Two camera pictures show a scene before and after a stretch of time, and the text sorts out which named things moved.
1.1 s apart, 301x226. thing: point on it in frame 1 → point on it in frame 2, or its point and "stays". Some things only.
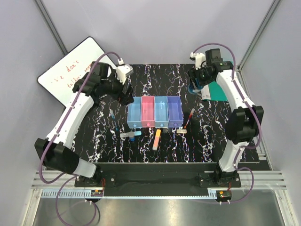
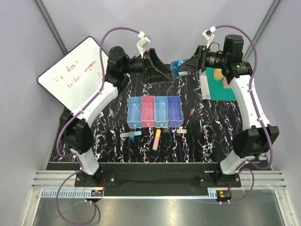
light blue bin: [134, 114] stays
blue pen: [113, 116] stays
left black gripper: [125, 98] → [154, 69]
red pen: [190, 117] stays
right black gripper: [194, 74] → [197, 61]
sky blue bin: [161, 112] stays
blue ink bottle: [194, 89] → [175, 65]
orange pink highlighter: [156, 140] stays
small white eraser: [182, 131] stays
